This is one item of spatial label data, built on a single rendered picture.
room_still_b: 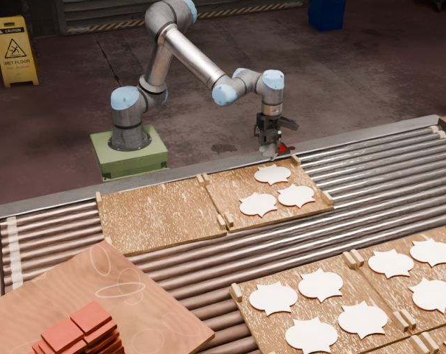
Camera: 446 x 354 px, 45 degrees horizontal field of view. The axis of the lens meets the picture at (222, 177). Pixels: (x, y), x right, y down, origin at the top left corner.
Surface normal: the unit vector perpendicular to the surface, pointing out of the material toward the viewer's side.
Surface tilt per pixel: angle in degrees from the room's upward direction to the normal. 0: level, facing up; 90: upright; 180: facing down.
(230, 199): 0
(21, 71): 78
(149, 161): 90
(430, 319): 0
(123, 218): 0
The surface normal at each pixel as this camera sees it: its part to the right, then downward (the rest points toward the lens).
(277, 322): 0.00, -0.82
